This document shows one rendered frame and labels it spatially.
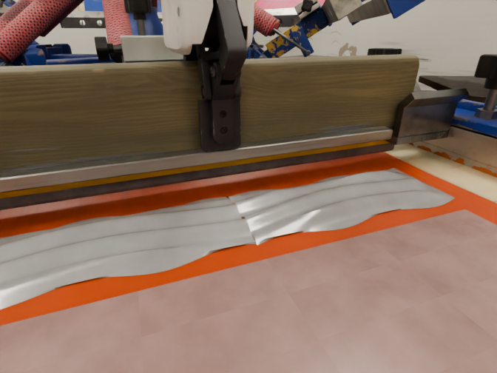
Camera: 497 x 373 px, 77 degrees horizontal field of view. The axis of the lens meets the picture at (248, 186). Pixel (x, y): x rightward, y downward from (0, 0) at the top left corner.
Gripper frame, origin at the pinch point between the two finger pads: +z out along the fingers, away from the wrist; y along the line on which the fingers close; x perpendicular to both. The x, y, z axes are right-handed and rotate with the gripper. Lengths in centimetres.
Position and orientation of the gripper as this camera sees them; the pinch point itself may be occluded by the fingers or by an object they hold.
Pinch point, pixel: (211, 118)
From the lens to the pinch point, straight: 27.2
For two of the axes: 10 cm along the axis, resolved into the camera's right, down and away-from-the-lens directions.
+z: 0.0, 9.0, 4.4
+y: 3.5, 4.1, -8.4
